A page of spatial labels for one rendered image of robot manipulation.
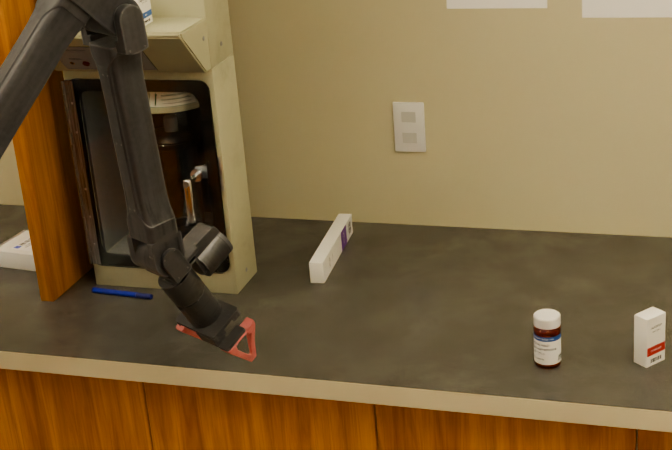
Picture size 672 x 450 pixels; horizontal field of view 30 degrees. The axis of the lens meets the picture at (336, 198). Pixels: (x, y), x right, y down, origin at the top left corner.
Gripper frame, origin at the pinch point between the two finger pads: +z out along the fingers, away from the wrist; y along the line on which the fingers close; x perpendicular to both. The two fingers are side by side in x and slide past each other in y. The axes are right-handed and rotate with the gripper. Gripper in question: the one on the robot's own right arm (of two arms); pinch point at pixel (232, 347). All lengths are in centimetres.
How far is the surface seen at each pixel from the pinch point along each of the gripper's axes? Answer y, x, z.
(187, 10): 36, -46, -29
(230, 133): 36, -39, -3
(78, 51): 49, -29, -32
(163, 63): 37, -36, -24
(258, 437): 8.8, 4.0, 27.5
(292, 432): 2.8, 0.3, 27.5
